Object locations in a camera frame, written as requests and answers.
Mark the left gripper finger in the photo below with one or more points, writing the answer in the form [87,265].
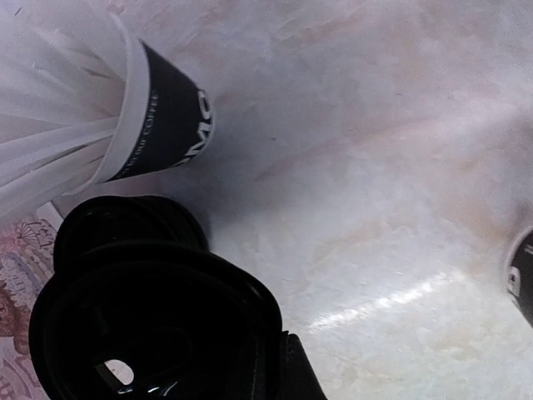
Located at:
[284,372]

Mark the black paper coffee cup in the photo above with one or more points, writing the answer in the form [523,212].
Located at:
[518,272]

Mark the stack of black lids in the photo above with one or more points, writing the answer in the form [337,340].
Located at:
[138,307]

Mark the black cup holding straws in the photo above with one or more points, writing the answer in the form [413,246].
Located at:
[166,120]

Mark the white paper bag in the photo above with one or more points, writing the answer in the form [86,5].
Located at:
[26,265]

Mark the bundle of white wrapped straws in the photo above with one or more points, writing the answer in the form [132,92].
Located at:
[64,67]

